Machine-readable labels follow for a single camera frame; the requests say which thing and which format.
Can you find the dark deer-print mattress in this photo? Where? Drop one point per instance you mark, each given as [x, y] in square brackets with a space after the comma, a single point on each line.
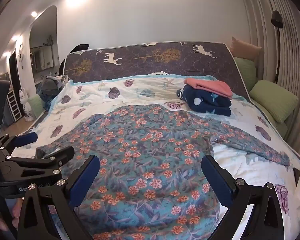
[140, 62]

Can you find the green bench cushion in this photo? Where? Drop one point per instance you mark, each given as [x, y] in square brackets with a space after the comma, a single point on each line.
[277, 128]

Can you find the green pillow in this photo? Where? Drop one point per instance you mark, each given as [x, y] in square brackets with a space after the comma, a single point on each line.
[272, 100]
[245, 72]

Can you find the teal floral shirt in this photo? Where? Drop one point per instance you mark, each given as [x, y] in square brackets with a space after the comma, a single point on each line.
[145, 155]

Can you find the recessed ceiling light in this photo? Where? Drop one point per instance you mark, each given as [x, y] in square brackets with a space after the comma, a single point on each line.
[34, 13]
[13, 38]
[6, 53]

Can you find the black floor lamp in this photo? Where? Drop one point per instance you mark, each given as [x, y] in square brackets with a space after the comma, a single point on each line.
[277, 20]

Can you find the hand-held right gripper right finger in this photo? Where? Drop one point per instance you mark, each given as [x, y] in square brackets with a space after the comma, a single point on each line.
[216, 180]

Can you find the small green cushion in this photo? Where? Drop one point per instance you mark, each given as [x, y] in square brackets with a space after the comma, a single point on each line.
[36, 105]

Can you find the white leaf-print blanket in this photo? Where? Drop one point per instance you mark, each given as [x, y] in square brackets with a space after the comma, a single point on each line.
[97, 97]

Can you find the white ladder shelf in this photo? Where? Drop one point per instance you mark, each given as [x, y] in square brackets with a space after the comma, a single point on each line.
[13, 105]

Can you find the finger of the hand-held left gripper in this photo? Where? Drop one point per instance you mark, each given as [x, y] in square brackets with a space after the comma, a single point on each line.
[57, 156]
[27, 138]

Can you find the pile of grey blue clothes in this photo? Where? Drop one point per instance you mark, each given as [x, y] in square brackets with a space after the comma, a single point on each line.
[48, 87]

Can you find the white cat figurine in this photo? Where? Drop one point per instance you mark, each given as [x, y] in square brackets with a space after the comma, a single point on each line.
[25, 102]

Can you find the black chair backrest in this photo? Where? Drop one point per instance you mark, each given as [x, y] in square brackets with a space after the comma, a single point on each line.
[81, 47]

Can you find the navy star-print garment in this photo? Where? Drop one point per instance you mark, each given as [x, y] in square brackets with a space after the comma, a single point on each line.
[205, 103]

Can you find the peach pillow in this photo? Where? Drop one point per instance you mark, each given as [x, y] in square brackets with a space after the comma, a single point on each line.
[245, 48]

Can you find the black flat screen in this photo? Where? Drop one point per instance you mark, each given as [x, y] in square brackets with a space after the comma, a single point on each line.
[15, 72]

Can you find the pink folded garment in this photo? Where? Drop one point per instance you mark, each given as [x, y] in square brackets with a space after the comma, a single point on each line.
[210, 85]

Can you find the white wall decoration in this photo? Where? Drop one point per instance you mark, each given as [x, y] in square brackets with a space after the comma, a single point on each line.
[20, 52]

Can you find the person's left hand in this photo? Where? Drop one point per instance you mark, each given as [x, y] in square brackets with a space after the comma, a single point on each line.
[16, 211]

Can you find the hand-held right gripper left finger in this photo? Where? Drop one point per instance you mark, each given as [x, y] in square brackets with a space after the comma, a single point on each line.
[83, 190]

